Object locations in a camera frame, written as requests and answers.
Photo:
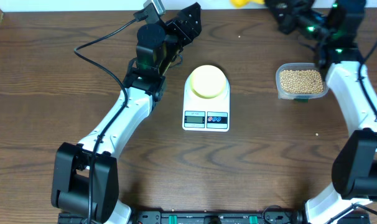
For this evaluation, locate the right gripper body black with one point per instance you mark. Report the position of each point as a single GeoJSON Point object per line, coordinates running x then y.
{"type": "Point", "coordinates": [313, 22]}

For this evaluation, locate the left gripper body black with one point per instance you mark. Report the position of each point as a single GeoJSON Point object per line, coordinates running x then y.
{"type": "Point", "coordinates": [175, 41]}

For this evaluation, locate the yellow measuring scoop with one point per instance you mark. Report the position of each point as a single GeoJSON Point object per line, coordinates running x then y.
{"type": "Point", "coordinates": [242, 3]}

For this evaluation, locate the yellow bowl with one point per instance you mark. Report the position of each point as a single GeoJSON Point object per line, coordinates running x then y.
{"type": "Point", "coordinates": [207, 81]}

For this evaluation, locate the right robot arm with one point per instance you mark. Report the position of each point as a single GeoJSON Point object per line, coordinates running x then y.
{"type": "Point", "coordinates": [354, 171]}

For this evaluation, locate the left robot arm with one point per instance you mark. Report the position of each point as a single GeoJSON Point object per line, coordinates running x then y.
{"type": "Point", "coordinates": [85, 183]}

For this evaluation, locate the white digital kitchen scale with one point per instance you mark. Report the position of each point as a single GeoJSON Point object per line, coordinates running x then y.
{"type": "Point", "coordinates": [212, 115]}

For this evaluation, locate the clear plastic container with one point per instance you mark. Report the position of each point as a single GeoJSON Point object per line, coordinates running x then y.
{"type": "Point", "coordinates": [297, 66]}

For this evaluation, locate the soybeans in container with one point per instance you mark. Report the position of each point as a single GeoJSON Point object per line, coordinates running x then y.
{"type": "Point", "coordinates": [301, 81]}

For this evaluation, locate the green tape strip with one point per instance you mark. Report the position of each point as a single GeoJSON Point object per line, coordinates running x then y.
{"type": "Point", "coordinates": [302, 100]}

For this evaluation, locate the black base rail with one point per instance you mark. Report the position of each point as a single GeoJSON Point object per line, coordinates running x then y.
{"type": "Point", "coordinates": [154, 217]}

